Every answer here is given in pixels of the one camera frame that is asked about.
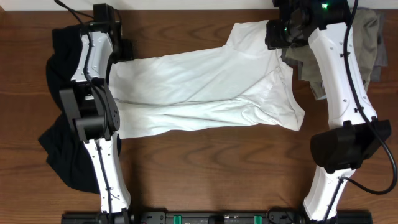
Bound khaki folded shorts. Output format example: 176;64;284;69
281;9;382;100

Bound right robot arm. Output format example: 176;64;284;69
265;1;391;223

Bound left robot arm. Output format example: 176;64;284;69
60;31;131;215

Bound white t-shirt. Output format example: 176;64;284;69
109;21;305;139

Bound black garment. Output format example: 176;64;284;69
38;25;100;194

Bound grey folded garment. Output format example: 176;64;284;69
370;11;388;82

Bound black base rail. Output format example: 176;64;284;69
60;209;373;224

